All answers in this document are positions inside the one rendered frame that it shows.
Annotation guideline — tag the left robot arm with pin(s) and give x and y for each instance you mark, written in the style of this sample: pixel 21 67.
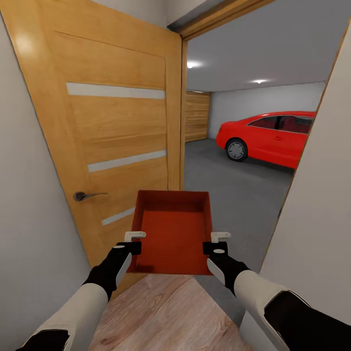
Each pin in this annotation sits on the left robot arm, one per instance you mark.
pixel 73 326

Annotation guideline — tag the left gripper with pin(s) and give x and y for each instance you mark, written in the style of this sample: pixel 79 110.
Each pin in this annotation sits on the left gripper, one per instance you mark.
pixel 135 246

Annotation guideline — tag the garage door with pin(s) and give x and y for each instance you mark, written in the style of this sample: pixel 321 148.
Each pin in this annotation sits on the garage door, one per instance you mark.
pixel 197 115

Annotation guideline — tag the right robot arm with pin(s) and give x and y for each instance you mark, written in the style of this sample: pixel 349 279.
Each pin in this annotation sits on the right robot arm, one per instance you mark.
pixel 287 318

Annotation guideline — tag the car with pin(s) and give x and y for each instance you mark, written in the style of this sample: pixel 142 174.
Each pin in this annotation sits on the car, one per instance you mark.
pixel 274 137

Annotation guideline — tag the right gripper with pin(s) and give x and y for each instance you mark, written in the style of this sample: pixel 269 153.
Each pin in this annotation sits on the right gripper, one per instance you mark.
pixel 207 246

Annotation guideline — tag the storage box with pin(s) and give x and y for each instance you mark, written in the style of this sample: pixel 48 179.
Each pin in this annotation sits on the storage box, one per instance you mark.
pixel 176 224

